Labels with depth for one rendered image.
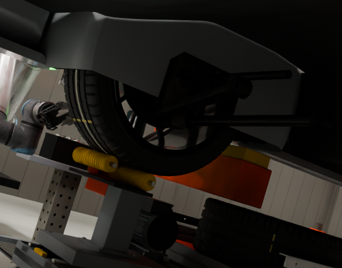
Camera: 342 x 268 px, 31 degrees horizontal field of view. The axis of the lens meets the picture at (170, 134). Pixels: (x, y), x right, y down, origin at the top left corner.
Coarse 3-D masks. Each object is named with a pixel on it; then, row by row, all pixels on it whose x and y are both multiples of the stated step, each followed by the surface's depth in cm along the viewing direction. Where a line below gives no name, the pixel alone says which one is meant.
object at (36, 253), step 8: (16, 248) 210; (24, 248) 204; (32, 248) 203; (40, 248) 206; (16, 256) 208; (24, 256) 203; (32, 256) 198; (40, 256) 194; (48, 256) 206; (56, 256) 208; (16, 264) 206; (24, 264) 201; (32, 264) 196; (40, 264) 192; (48, 264) 188; (56, 264) 188; (64, 264) 190
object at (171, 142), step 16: (208, 112) 227; (224, 112) 220; (128, 128) 197; (160, 128) 226; (192, 128) 227; (208, 128) 220; (144, 144) 201; (160, 144) 221; (176, 144) 219; (192, 144) 215
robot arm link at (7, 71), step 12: (0, 60) 252; (12, 60) 254; (0, 72) 247; (12, 72) 251; (0, 84) 242; (12, 84) 249; (0, 96) 237; (0, 108) 234; (0, 120) 230; (0, 132) 228; (12, 132) 230
